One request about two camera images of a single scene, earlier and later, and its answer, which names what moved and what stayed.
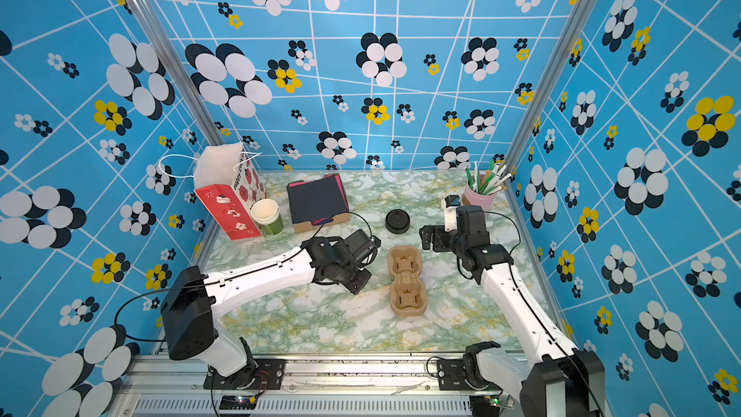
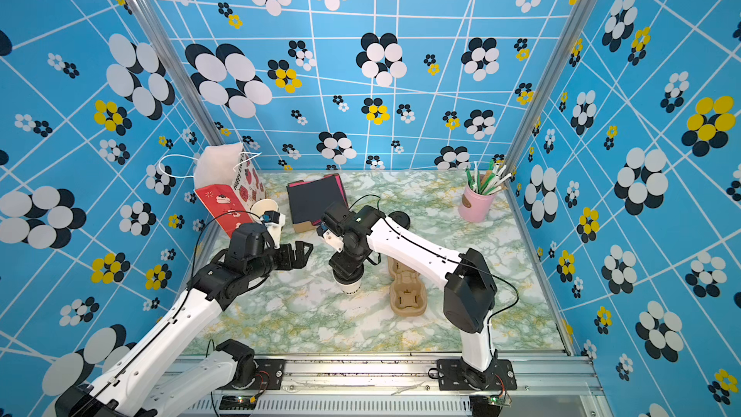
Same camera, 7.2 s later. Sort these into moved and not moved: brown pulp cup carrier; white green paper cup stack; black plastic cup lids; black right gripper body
Moved: black right gripper body
Not moved: white green paper cup stack; black plastic cup lids; brown pulp cup carrier
